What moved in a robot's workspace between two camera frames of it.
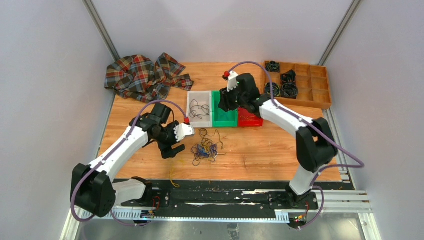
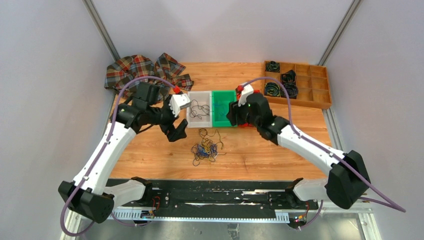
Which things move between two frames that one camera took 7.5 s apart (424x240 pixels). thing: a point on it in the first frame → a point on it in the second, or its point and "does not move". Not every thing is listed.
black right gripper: (225, 103) → (234, 114)
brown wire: (197, 110) does not move
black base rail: (221, 200) does not move
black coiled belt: (289, 77) does not move
